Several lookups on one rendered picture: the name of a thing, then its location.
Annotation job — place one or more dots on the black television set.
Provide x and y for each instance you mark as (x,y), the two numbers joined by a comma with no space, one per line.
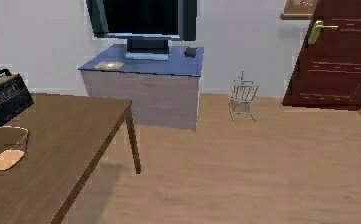
(139,16)

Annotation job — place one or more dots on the dark brown room door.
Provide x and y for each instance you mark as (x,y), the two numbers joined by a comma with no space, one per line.
(338,56)

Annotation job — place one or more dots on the brown wooden table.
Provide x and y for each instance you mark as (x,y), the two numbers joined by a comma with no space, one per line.
(61,140)

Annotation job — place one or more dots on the pale flat dish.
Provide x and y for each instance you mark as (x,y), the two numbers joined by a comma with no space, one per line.
(108,65)

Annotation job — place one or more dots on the blue-topped grey cabinet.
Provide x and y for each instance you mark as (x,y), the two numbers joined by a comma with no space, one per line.
(154,96)

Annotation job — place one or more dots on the small black box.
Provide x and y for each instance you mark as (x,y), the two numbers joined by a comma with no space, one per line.
(190,52)

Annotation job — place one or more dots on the black toaster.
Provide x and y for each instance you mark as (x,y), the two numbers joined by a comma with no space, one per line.
(6,95)

